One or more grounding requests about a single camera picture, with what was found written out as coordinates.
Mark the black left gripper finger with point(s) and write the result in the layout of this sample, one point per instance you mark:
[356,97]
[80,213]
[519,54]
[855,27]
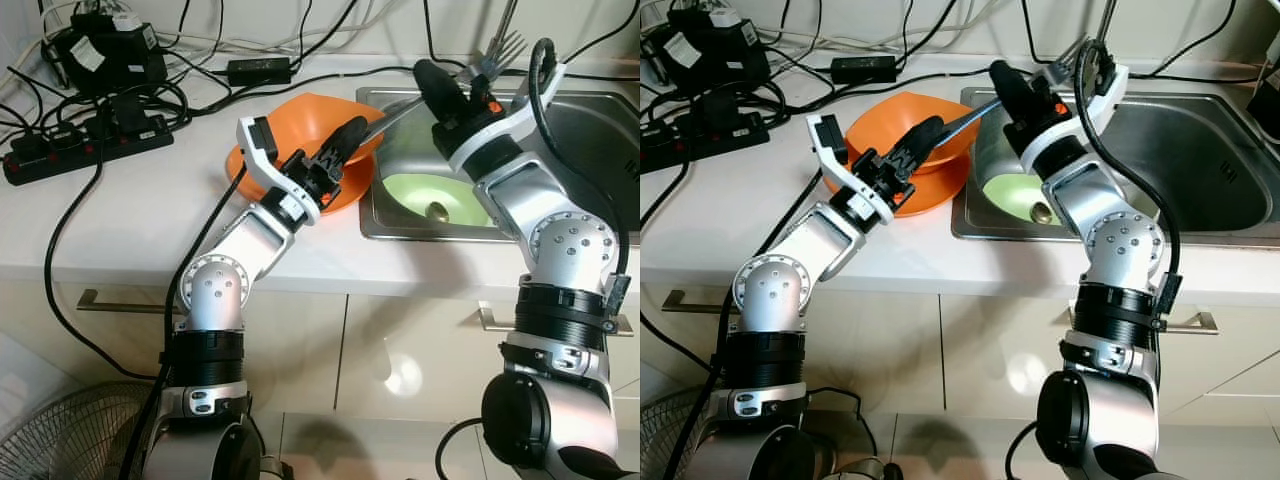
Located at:
[922,132]
[354,153]
[348,132]
[925,154]

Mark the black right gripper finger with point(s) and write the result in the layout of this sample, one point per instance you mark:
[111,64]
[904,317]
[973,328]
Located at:
[1014,88]
[440,88]

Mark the orange plastic plate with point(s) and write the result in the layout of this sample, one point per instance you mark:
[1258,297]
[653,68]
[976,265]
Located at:
[350,195]
[935,195]

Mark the orange plastic bowl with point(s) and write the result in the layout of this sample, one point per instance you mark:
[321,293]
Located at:
[880,120]
[310,115]

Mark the metal spoon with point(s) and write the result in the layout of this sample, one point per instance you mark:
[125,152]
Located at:
[437,211]
[1042,212]

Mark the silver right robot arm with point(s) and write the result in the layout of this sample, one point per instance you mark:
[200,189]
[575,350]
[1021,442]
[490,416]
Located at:
[565,250]
[1120,240]

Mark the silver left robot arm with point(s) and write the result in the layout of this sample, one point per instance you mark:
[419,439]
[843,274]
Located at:
[215,290]
[775,295]

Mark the light green plate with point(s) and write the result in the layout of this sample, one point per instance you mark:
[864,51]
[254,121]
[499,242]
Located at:
[410,195]
[1005,195]

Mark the black power adapter brick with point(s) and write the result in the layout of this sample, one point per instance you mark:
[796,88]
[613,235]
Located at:
[260,70]
[863,68]

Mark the metal faucet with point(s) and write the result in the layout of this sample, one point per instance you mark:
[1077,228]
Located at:
[508,18]
[1106,20]

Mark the stainless steel sink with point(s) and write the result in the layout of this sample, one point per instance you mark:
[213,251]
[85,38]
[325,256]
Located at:
[590,130]
[1200,160]

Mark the black power strip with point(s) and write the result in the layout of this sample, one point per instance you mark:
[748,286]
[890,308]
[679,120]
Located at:
[90,150]
[700,145]

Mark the black labelled charger stack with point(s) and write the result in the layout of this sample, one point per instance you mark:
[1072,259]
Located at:
[105,55]
[705,50]

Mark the black appliance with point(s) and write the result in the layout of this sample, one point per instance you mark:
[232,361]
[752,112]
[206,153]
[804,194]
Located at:
[1265,105]

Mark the grey floor fan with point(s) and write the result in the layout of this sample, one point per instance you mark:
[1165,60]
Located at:
[70,440]
[675,445]

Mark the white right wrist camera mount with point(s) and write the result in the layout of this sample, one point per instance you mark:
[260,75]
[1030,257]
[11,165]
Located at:
[520,115]
[1040,152]

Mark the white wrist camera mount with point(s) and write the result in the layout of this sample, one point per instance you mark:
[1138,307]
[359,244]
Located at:
[1040,152]
[255,160]
[520,115]
[825,150]

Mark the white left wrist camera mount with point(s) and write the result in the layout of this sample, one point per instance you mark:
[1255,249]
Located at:
[825,150]
[255,160]

